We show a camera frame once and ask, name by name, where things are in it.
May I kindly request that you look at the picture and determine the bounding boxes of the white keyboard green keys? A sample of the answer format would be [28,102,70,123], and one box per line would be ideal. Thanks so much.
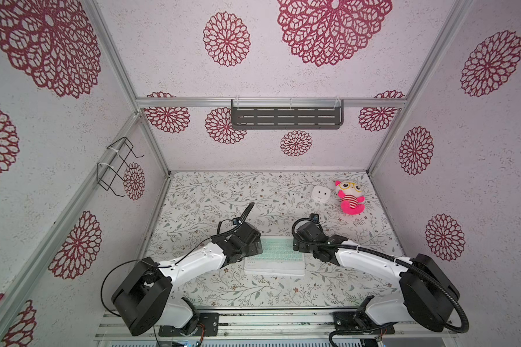
[243,237,305,277]

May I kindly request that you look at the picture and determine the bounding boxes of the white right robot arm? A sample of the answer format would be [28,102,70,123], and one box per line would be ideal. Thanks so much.
[292,218,470,334]

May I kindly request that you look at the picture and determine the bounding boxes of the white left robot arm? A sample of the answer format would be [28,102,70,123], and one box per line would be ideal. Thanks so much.
[111,222,263,336]

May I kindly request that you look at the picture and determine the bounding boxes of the pink plush toy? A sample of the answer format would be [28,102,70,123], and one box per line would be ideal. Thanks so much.
[335,181,366,215]

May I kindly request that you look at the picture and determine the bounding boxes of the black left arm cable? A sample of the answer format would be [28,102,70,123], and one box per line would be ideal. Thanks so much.
[100,201,256,318]

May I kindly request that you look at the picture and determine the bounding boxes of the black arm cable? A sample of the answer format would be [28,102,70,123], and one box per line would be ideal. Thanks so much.
[100,201,256,318]
[290,213,470,347]

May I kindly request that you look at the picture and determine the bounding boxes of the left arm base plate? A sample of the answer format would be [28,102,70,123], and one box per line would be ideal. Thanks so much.
[159,312,220,338]

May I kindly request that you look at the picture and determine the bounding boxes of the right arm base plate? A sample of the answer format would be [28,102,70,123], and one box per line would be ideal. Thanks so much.
[332,311,395,335]

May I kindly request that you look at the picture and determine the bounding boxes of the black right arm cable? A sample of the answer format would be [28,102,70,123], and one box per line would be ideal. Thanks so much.
[290,213,470,347]

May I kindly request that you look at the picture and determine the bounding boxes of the grey metal wall shelf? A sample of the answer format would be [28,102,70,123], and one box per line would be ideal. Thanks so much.
[230,100,344,130]

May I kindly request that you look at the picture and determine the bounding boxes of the black wire wall rack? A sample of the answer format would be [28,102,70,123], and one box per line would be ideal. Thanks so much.
[96,137,146,201]

